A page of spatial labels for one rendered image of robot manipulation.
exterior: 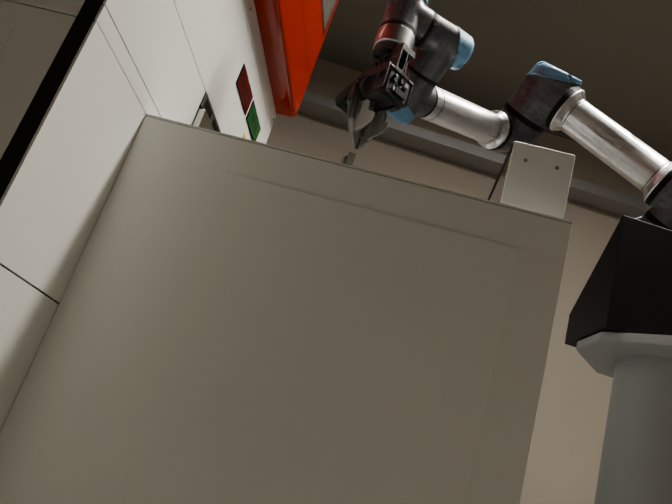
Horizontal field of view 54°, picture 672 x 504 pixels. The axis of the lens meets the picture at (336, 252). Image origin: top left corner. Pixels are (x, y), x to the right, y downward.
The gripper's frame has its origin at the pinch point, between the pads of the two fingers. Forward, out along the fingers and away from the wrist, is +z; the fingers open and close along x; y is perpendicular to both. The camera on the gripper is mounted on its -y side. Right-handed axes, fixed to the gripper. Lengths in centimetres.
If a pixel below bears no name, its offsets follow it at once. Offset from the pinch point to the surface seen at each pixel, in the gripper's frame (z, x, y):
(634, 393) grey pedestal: 26, 57, 31
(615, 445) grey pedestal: 36, 57, 28
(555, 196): 11.1, 10.6, 37.0
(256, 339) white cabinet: 45, -18, 17
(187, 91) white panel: 6.7, -29.6, -8.7
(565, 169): 6.3, 11.0, 37.5
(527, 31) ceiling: -173, 139, -83
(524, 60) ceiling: -173, 157, -95
